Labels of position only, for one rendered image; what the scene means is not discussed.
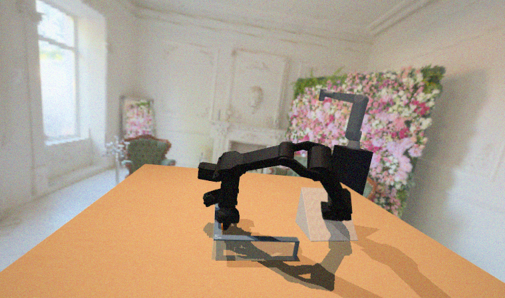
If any clear l-shaped low wall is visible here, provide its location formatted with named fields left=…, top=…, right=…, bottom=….
left=212, top=227, right=298, bottom=260

